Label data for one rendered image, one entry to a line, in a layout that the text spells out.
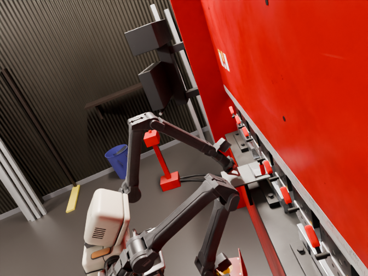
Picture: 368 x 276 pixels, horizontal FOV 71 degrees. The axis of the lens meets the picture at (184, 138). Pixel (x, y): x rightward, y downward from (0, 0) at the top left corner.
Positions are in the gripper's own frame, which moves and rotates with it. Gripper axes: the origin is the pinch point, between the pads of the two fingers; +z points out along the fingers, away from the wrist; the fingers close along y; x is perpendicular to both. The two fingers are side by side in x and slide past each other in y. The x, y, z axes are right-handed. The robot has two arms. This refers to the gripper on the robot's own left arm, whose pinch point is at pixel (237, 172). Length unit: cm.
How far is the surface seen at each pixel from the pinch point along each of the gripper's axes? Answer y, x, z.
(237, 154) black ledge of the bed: 46.0, 2.1, 17.4
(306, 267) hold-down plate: -57, -3, 17
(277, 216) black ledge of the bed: -24.6, -2.2, 19.6
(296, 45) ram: -70, -49, -57
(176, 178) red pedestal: 158, 104, 46
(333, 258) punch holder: -75, -19, -5
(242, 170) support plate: 5.7, -1.2, 4.8
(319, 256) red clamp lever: -74, -17, -8
